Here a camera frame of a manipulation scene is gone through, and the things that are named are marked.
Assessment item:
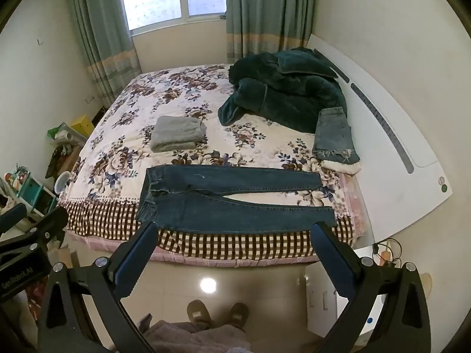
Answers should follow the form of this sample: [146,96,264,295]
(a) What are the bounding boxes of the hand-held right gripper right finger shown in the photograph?
[310,221,432,353]

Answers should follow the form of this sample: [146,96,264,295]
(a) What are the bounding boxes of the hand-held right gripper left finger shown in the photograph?
[37,221,159,353]

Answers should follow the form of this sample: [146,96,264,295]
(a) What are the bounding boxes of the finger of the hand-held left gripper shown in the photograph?
[0,203,29,234]
[0,208,70,258]

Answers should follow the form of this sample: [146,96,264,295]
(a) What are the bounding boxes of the dark blue jeans pants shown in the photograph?
[135,165,338,235]

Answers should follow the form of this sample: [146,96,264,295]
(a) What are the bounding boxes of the grey folded pants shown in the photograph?
[151,116,208,153]

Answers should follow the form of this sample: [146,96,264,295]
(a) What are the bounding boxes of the white bedside cabinet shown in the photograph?
[305,261,391,339]

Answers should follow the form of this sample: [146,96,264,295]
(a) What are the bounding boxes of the teal shelf cart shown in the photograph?
[15,176,57,216]

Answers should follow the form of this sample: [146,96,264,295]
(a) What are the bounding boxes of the white waste bin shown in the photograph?
[54,171,71,195]

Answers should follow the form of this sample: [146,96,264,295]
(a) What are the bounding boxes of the white headboard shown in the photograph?
[305,34,454,243]

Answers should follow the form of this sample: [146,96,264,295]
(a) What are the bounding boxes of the green plastic bag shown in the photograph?
[47,124,69,141]

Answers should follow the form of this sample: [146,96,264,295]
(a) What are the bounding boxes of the white folded cloth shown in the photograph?
[321,160,363,175]

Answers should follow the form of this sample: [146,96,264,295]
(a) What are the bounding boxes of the person's pink clothing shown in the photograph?
[142,314,253,353]

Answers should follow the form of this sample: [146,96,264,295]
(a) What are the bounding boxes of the yellow box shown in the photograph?
[70,115,95,138]

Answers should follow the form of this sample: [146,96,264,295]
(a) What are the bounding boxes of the light blue folded jeans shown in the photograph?
[312,106,360,165]

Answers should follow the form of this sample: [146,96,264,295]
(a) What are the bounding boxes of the dark green plush blanket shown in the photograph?
[218,47,348,134]

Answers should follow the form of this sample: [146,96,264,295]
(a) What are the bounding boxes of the floral bedspread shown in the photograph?
[58,64,369,260]

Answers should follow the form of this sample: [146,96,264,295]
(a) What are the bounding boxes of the teal striped curtain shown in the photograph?
[64,0,143,109]
[224,0,320,65]

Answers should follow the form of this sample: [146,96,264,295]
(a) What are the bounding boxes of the tangled cables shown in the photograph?
[372,238,403,267]

